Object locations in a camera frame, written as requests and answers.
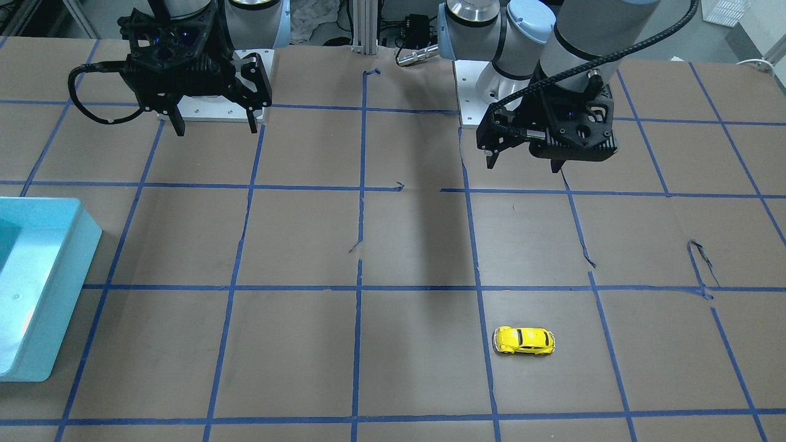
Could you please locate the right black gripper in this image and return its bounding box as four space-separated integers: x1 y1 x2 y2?
117 9 272 137

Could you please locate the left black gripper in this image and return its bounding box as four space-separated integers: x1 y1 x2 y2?
477 85 618 174

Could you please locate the yellow toy beetle car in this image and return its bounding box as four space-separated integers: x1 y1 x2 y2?
493 325 555 356

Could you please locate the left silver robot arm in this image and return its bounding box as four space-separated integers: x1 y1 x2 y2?
436 1 659 173

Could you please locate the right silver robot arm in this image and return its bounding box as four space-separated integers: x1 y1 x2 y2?
118 1 291 136

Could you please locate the turquoise plastic bin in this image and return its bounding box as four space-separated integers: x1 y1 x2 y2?
1 198 102 382

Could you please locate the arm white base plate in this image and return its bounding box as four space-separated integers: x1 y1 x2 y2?
150 48 273 124
454 54 539 129

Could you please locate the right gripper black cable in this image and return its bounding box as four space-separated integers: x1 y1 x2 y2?
68 61 154 126

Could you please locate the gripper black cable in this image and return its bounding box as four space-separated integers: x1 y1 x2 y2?
491 0 701 133
68 61 154 126

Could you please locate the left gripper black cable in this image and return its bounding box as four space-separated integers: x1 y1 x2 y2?
491 0 701 133

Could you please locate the aluminium frame post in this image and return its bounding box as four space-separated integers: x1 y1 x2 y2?
351 0 379 58

